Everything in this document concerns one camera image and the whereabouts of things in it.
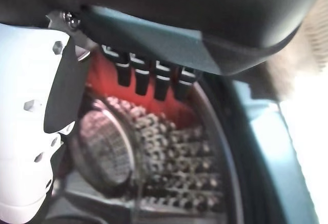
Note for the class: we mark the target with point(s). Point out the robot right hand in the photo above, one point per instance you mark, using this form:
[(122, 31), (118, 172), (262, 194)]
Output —
[(179, 8)]

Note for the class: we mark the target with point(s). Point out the red cloth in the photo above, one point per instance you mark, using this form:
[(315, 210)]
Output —
[(169, 111)]

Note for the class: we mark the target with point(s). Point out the grey front-load washing machine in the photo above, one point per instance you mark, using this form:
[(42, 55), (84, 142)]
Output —
[(179, 170)]

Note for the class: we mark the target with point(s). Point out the cream woven basket tray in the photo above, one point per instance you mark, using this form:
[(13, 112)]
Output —
[(307, 55)]

